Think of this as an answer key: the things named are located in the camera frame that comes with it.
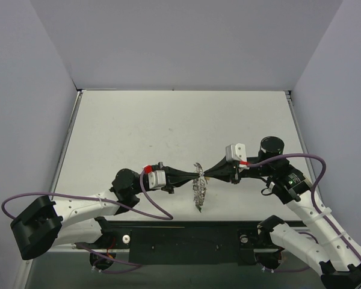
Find large silver keyring disc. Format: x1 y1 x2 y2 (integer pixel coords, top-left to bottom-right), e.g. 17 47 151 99
193 163 208 213

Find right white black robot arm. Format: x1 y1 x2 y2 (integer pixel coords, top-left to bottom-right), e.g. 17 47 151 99
204 136 361 288

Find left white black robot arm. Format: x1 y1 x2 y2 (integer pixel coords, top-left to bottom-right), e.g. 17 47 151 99
10 164 199 260

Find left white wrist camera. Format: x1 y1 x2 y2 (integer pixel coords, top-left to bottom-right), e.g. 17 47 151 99
143 164 167 190

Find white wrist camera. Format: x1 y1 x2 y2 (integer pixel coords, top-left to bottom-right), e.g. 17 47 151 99
225 143 247 163
143 164 167 190

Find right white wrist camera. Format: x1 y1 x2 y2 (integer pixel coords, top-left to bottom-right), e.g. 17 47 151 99
225 143 247 163

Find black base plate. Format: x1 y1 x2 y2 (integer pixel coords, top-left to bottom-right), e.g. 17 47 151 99
75 220 277 267

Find aluminium front rail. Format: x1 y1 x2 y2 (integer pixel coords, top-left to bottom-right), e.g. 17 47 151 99
24 225 349 253

